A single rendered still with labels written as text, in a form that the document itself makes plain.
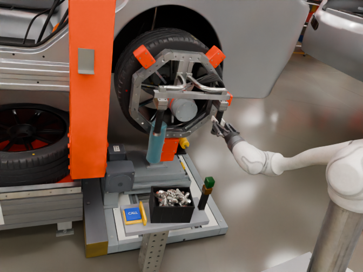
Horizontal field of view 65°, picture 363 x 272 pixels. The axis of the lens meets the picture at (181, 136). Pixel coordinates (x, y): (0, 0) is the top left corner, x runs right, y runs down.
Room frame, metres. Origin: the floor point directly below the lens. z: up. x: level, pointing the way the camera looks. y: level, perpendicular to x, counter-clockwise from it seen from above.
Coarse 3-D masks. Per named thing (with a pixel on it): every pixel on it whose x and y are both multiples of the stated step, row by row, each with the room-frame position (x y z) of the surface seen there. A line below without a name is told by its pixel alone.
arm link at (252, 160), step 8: (240, 144) 1.14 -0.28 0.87; (248, 144) 1.14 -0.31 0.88; (232, 152) 1.14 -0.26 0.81; (240, 152) 1.09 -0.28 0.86; (248, 152) 1.08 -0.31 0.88; (256, 152) 1.09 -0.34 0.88; (240, 160) 1.07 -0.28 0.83; (248, 160) 1.04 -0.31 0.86; (256, 160) 1.04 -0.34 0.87; (264, 160) 1.11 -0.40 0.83; (248, 168) 1.02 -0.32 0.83; (256, 168) 1.03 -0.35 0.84
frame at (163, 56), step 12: (156, 60) 1.45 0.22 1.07; (168, 60) 1.47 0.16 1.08; (192, 60) 1.53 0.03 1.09; (204, 60) 1.56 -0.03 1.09; (144, 72) 1.42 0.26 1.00; (216, 72) 1.60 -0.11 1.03; (132, 84) 1.44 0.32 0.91; (216, 84) 1.61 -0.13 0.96; (132, 96) 1.40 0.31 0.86; (132, 108) 1.40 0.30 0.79; (216, 108) 1.63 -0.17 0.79; (144, 120) 1.43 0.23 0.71; (192, 120) 1.63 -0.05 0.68; (204, 120) 1.60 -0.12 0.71; (168, 132) 1.51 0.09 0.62; (180, 132) 1.54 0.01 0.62; (192, 132) 1.58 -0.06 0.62
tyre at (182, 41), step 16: (160, 32) 1.66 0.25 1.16; (176, 32) 1.68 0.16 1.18; (128, 48) 1.63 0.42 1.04; (160, 48) 1.53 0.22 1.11; (176, 48) 1.57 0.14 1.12; (192, 48) 1.61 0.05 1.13; (208, 48) 1.67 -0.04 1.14; (128, 64) 1.48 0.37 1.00; (128, 80) 1.46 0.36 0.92; (128, 96) 1.47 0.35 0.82; (128, 112) 1.47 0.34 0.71
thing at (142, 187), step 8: (184, 168) 1.77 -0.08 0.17; (136, 184) 1.50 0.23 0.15; (144, 184) 1.52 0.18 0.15; (152, 184) 1.51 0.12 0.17; (160, 184) 1.54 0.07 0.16; (168, 184) 1.56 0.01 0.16; (176, 184) 1.59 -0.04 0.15; (184, 184) 1.62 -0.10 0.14; (128, 192) 1.44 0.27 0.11; (136, 192) 1.46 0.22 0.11; (144, 192) 1.49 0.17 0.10
